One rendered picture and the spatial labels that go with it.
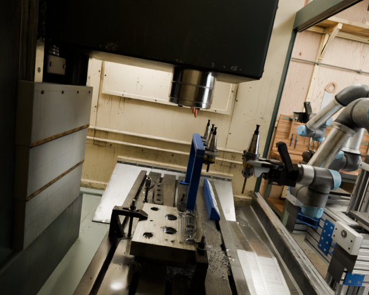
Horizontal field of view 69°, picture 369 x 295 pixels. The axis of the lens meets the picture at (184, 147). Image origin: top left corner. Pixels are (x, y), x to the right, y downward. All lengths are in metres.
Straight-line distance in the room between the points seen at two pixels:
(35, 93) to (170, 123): 1.29
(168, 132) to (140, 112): 0.25
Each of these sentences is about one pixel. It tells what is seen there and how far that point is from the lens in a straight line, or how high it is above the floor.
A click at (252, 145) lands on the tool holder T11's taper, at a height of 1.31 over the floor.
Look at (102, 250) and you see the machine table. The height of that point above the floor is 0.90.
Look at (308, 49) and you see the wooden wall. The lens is 4.04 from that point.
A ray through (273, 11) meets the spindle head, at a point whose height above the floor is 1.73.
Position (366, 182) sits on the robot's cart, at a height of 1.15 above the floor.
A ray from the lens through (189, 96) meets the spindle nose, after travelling 0.89.
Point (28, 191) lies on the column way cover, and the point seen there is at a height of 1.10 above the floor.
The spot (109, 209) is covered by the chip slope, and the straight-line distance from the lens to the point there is 1.78.
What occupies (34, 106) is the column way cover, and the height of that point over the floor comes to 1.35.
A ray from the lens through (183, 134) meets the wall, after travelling 2.00.
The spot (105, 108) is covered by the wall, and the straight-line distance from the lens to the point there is 2.06.
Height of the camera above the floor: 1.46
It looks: 12 degrees down
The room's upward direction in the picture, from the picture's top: 10 degrees clockwise
